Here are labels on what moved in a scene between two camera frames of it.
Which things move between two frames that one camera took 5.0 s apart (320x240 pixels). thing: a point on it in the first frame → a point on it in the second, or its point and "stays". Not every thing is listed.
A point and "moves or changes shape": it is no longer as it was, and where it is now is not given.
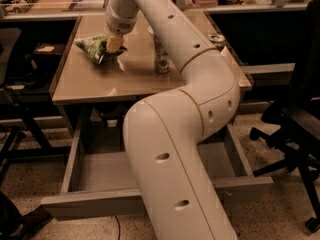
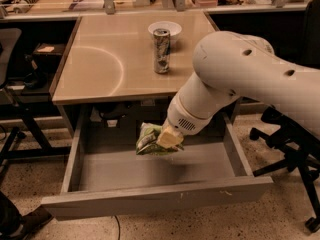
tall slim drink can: (161, 57) stays
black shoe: (14, 225) stays
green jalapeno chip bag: (97, 48) moves or changes shape
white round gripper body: (119, 25) → (184, 118)
